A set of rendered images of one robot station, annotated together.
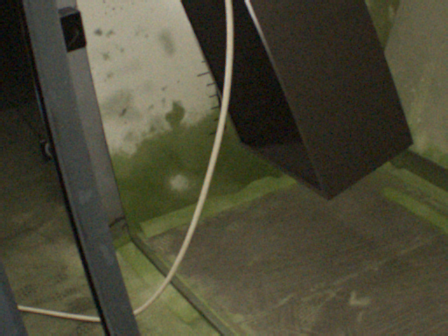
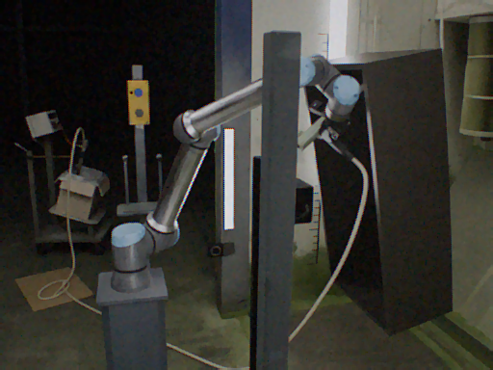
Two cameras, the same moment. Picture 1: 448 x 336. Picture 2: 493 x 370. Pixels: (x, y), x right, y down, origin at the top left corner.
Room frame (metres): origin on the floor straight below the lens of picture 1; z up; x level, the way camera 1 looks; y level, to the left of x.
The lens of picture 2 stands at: (0.75, 0.24, 1.57)
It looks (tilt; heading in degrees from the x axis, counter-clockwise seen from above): 14 degrees down; 4
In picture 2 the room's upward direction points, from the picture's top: 1 degrees clockwise
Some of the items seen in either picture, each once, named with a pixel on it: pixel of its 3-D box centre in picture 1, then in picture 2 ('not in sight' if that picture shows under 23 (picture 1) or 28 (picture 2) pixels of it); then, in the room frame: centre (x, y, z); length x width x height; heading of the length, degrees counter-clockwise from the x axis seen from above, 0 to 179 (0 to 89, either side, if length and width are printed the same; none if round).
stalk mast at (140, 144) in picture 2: not in sight; (142, 197); (3.45, 1.11, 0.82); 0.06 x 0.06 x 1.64; 20
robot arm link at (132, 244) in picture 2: not in sight; (130, 245); (2.59, 0.90, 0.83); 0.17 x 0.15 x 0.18; 152
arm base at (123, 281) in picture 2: not in sight; (131, 274); (2.58, 0.90, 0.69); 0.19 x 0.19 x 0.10
